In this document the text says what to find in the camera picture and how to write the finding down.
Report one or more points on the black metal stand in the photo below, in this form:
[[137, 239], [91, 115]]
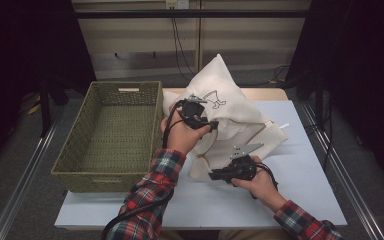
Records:
[[45, 110], [320, 100]]

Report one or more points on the cream mesh laundry bag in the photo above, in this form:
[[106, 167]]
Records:
[[233, 110]]

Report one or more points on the dark curtain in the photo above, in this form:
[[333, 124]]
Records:
[[20, 50], [363, 66]]

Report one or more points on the black horizontal bar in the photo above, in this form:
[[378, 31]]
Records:
[[180, 14]]

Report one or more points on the green woven basket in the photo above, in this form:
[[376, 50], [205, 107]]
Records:
[[120, 133]]

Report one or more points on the white wall socket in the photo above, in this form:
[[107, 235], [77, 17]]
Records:
[[177, 4]]

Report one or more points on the person's right hand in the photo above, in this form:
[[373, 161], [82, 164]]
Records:
[[263, 186]]

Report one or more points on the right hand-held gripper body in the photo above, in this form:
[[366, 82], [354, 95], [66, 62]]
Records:
[[243, 165]]

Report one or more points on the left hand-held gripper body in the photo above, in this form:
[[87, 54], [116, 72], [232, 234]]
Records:
[[191, 111]]

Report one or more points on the metal floor rail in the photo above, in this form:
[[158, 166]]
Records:
[[20, 190], [353, 186]]

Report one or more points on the person's left hand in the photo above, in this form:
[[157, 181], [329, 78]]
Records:
[[183, 136]]

